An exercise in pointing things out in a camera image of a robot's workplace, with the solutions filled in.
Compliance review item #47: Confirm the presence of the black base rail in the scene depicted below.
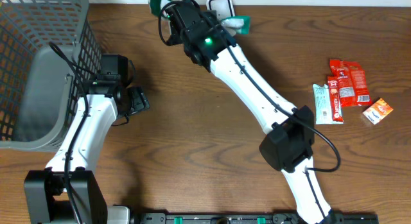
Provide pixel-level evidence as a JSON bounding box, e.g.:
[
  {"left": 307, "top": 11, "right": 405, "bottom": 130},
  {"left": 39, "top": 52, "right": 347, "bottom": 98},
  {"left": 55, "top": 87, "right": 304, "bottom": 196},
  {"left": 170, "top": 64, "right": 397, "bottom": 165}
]
[{"left": 105, "top": 212, "right": 380, "bottom": 224}]

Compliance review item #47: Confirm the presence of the light green wipes pack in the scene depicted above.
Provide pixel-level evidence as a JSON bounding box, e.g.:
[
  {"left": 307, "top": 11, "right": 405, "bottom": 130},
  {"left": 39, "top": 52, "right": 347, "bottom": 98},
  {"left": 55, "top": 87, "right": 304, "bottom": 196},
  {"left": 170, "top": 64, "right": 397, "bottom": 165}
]
[{"left": 313, "top": 84, "right": 334, "bottom": 125}]

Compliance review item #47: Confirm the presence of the red snack bag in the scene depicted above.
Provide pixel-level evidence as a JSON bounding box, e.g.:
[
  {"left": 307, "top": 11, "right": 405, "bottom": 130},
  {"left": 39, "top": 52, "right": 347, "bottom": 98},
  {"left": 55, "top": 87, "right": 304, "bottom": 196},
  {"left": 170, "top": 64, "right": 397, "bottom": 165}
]
[{"left": 329, "top": 59, "right": 372, "bottom": 108}]

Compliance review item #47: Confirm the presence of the grey plastic mesh basket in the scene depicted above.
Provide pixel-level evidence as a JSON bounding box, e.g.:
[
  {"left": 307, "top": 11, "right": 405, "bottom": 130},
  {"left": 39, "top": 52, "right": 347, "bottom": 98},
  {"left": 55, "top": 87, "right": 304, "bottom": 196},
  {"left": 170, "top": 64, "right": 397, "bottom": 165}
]
[{"left": 1, "top": 0, "right": 101, "bottom": 152}]

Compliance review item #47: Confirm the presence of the red stick sachet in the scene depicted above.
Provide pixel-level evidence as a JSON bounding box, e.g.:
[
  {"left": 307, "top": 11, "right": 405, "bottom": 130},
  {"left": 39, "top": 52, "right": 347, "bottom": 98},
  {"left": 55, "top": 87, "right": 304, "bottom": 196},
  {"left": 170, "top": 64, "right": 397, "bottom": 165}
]
[{"left": 328, "top": 76, "right": 344, "bottom": 123}]

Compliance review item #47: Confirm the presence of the white barcode scanner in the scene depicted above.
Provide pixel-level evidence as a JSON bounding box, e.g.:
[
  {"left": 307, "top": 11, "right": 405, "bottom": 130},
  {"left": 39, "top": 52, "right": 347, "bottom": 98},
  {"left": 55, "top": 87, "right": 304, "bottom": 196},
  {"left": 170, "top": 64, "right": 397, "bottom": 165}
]
[{"left": 205, "top": 0, "right": 235, "bottom": 21}]

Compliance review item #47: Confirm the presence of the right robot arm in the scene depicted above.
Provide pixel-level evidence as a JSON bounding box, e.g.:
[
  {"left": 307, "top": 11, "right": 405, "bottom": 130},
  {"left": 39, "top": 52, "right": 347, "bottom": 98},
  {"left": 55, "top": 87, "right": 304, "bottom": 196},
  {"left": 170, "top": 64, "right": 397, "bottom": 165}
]
[{"left": 159, "top": 0, "right": 332, "bottom": 223}]

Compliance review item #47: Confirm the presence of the dark green package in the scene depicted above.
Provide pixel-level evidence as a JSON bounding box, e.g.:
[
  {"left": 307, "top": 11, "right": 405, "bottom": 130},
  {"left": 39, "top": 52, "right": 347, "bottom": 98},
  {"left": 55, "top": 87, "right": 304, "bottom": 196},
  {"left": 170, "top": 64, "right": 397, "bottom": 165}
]
[{"left": 148, "top": 0, "right": 250, "bottom": 36}]

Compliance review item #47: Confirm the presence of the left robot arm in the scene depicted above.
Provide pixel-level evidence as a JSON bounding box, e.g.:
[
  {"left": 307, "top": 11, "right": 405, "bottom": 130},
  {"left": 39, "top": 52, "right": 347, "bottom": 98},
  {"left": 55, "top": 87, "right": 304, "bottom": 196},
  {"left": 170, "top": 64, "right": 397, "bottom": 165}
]
[{"left": 24, "top": 55, "right": 150, "bottom": 223}]

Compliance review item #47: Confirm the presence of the small orange white box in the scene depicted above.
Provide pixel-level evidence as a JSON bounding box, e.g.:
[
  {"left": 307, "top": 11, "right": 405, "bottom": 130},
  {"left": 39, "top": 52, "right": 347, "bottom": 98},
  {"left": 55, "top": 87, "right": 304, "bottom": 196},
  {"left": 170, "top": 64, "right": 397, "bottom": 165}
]
[{"left": 363, "top": 98, "right": 393, "bottom": 125}]

